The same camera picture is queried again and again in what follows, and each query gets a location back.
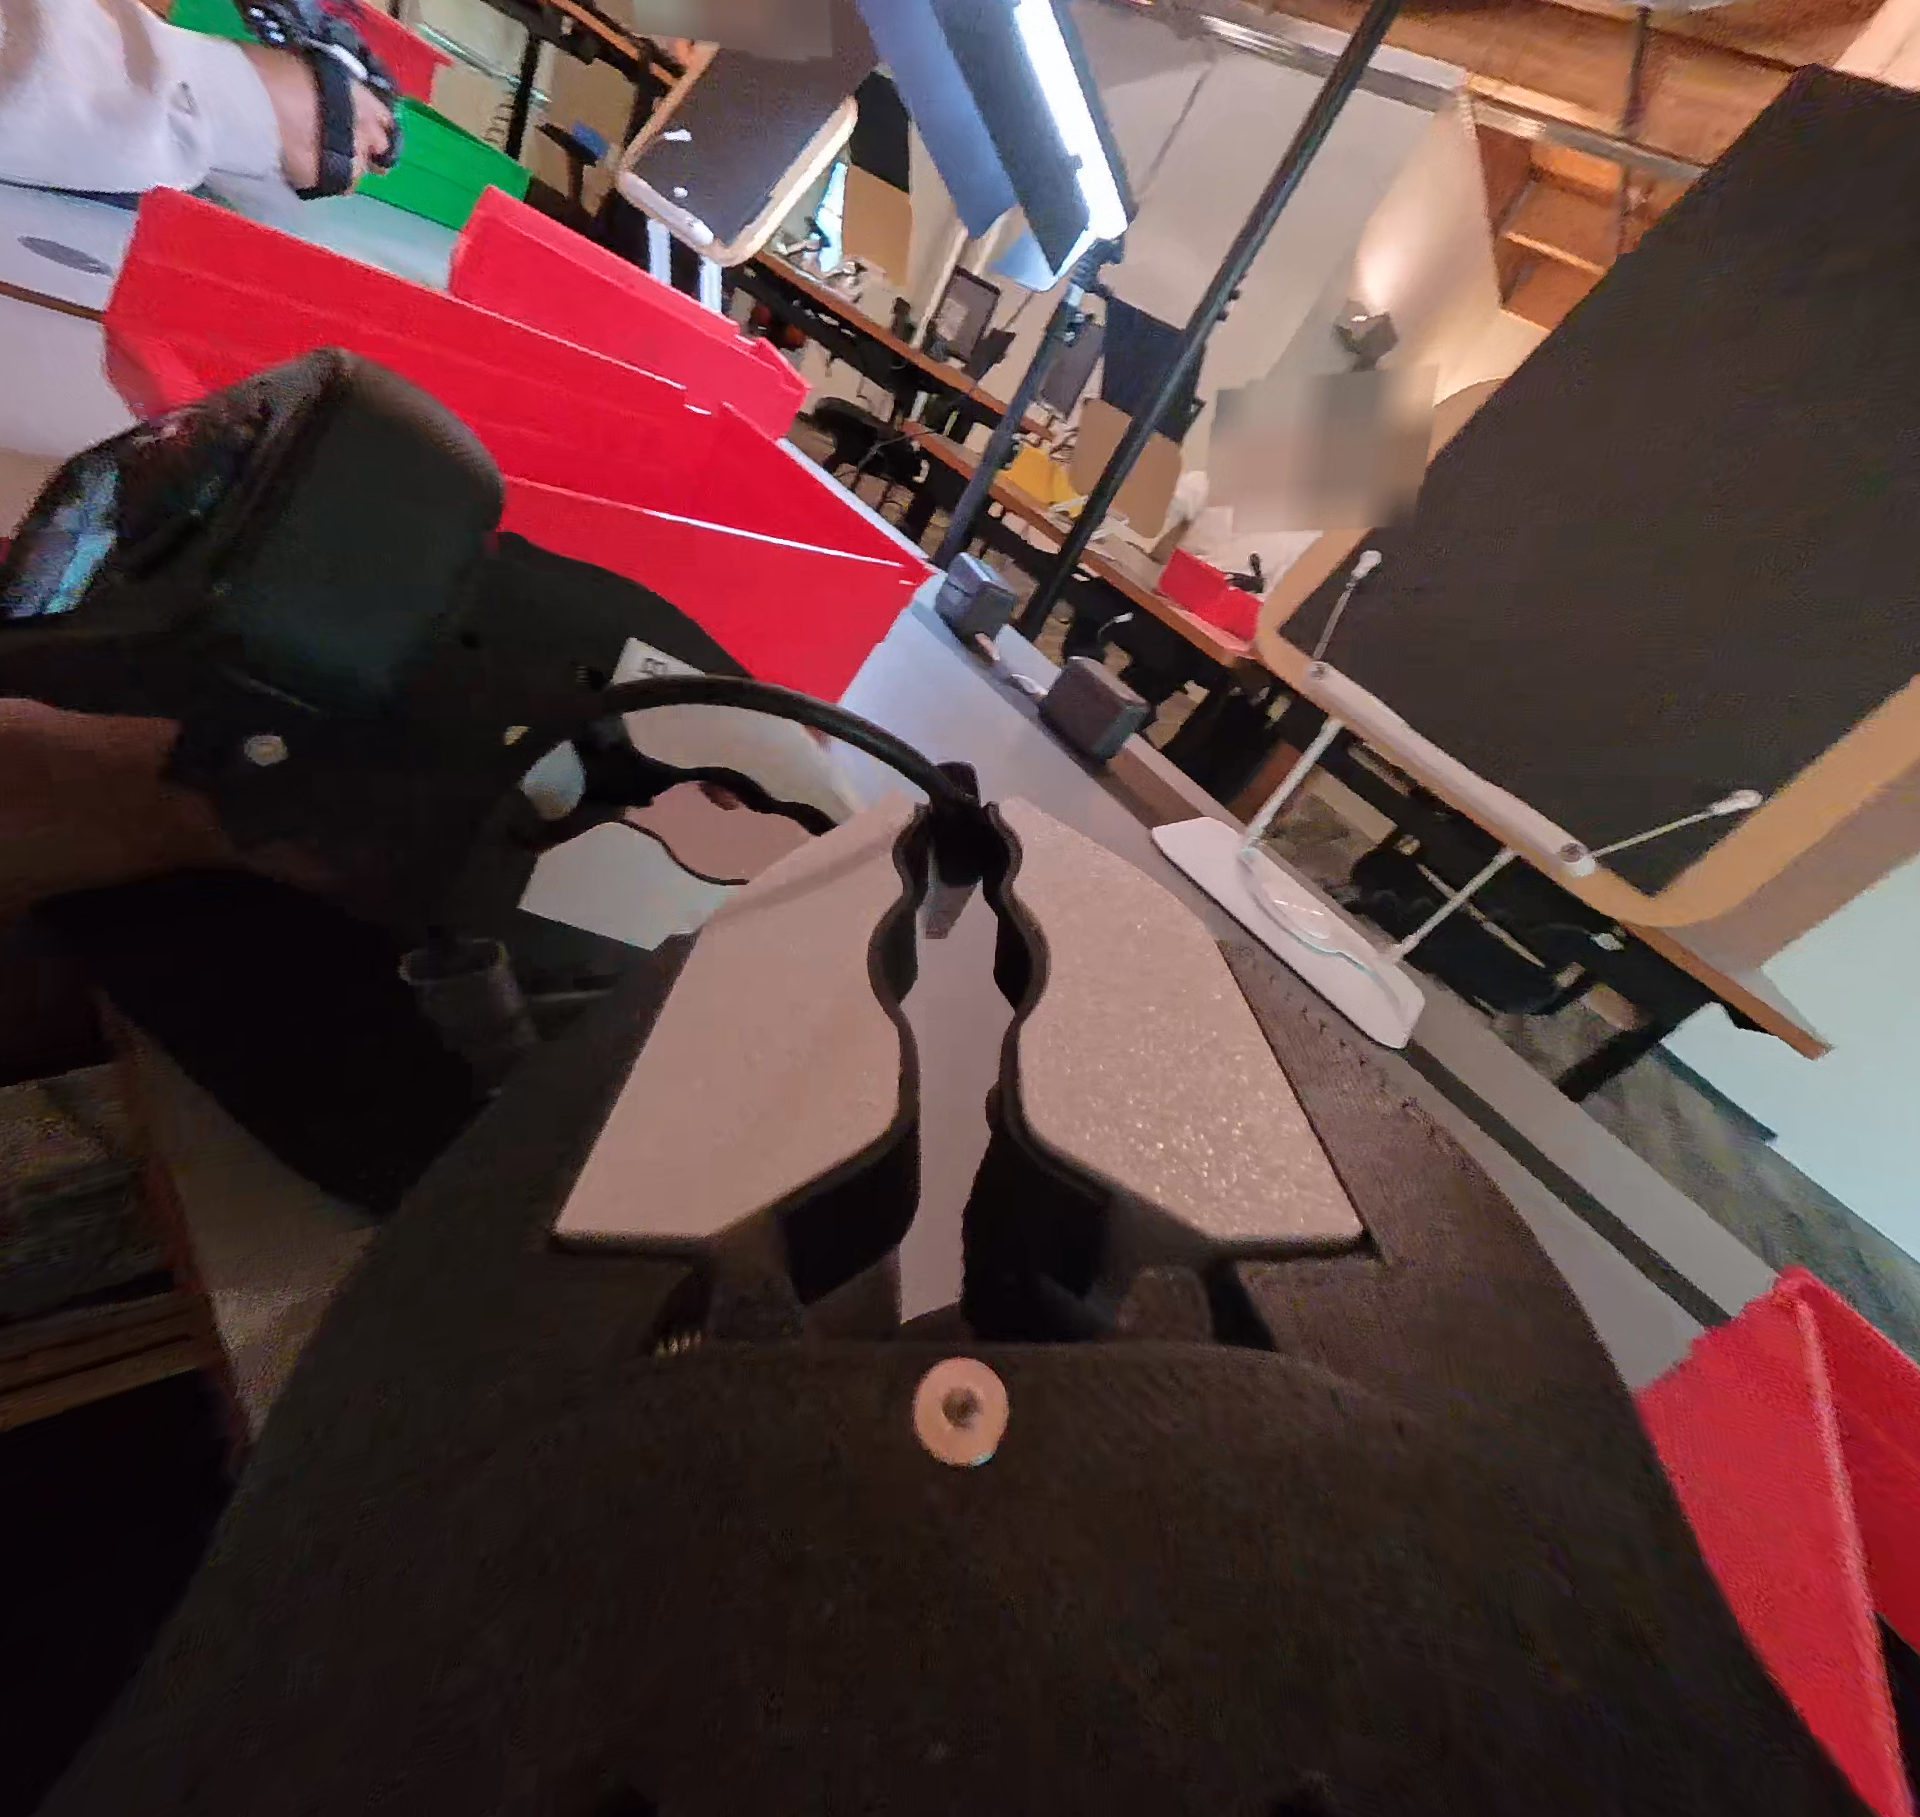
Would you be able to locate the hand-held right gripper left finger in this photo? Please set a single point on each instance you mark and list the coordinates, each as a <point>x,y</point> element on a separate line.
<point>751,1051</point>

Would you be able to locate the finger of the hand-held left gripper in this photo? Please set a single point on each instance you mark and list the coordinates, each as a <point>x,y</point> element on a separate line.
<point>646,865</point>
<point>735,760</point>

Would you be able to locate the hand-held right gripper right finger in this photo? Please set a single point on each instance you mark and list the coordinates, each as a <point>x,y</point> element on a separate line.
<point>1170,1067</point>

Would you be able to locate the person's left hand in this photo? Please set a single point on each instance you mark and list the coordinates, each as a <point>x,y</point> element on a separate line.
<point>105,812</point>

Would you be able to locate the yellow box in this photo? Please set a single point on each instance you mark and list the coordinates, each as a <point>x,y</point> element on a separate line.
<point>1035,476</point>

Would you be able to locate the green plastic bin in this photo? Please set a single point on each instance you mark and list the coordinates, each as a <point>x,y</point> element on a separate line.
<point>207,9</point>
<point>451,167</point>

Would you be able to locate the black light stand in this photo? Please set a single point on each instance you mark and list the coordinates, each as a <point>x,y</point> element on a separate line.
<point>1035,391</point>

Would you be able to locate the small red plastic bin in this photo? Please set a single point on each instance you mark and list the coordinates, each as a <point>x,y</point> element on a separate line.
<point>1200,587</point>
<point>395,46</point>

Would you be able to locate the cardboard sheet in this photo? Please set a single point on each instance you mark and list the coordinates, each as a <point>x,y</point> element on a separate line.
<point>1125,476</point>

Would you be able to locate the computer monitor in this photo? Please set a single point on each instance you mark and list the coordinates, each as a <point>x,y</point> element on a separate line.
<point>965,317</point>

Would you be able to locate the studio light panel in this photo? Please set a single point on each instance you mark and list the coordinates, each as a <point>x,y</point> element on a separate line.
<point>1035,77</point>

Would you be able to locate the black boom stand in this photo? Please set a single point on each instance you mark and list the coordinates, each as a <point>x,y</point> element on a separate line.
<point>1275,197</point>

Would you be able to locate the black board wooden frame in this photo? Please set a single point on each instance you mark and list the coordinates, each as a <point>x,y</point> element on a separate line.
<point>1651,496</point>
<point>735,137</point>

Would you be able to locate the grey wall fixture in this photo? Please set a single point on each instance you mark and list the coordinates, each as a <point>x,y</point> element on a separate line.
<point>1366,332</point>

